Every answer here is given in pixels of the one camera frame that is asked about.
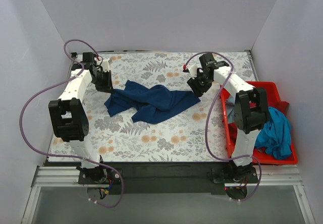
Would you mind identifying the navy blue t shirt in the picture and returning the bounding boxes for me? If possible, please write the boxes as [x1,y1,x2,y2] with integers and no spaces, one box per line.
[104,80,200,124]

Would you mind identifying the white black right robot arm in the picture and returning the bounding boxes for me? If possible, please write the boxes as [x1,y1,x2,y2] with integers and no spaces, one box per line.
[183,51,270,182]

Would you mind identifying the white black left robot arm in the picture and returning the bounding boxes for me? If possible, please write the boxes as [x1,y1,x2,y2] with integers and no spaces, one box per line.
[48,52,113,184]

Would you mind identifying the grey t shirt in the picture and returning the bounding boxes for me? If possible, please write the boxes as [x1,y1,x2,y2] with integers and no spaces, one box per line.
[225,96,235,124]

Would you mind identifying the floral patterned table mat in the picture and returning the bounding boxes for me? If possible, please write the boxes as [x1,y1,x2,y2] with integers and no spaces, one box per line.
[47,51,259,163]

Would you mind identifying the red t shirt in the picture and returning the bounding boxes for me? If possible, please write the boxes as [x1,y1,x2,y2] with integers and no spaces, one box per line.
[222,100,290,156]

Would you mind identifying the teal blue t shirt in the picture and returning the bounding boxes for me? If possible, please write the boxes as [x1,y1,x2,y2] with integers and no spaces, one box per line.
[253,105,293,160]

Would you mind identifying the red plastic bin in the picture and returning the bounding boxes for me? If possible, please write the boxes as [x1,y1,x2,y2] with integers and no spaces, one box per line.
[221,81,298,164]

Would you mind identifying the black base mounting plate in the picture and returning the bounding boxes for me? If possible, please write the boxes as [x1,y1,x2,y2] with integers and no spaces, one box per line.
[77,161,259,196]

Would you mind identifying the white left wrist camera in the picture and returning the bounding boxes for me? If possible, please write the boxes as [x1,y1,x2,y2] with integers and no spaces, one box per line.
[100,59,113,72]

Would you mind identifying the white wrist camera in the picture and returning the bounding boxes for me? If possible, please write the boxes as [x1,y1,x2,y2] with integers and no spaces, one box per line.
[100,59,113,72]
[183,64,198,79]

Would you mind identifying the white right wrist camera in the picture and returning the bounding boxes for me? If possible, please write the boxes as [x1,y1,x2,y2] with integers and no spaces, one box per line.
[183,64,198,79]

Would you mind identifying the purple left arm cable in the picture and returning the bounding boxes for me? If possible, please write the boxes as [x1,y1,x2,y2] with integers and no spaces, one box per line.
[19,39,125,208]

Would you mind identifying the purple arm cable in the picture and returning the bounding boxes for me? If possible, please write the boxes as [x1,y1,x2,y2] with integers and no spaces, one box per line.
[183,51,262,202]
[19,39,125,208]

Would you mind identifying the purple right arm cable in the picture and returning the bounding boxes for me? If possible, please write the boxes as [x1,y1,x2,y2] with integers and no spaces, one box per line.
[183,51,262,202]

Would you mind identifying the aluminium frame rail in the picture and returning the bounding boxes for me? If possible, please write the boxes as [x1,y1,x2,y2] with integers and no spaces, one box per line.
[21,165,84,224]

